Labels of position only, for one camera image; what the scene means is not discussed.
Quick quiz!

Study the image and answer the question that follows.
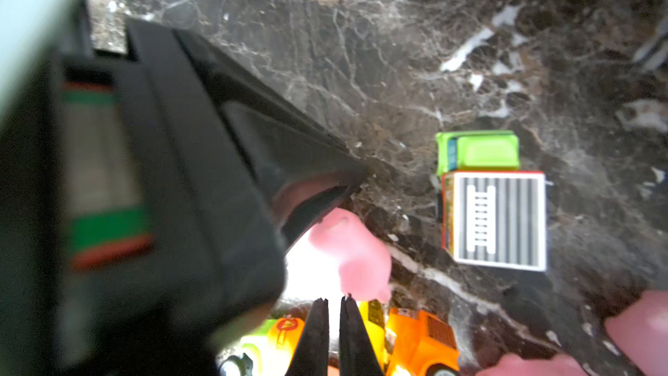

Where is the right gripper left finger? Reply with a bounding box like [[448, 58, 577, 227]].
[[285, 299, 330, 376]]

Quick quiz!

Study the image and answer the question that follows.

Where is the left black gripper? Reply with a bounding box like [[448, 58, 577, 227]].
[[1, 15, 366, 375]]

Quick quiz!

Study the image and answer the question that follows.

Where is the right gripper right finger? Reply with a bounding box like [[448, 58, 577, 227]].
[[339, 296, 384, 376]]

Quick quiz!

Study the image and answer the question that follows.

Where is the pink rubber pig toy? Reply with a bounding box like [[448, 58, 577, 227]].
[[308, 208, 392, 303], [605, 290, 667, 375], [476, 354, 588, 376]]

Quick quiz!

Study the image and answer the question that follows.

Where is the green cement mixer truck toy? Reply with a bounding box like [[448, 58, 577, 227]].
[[217, 317, 305, 376]]

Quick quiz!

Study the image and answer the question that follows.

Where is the yellow orange dump truck toy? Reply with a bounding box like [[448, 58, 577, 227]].
[[358, 300, 459, 376]]

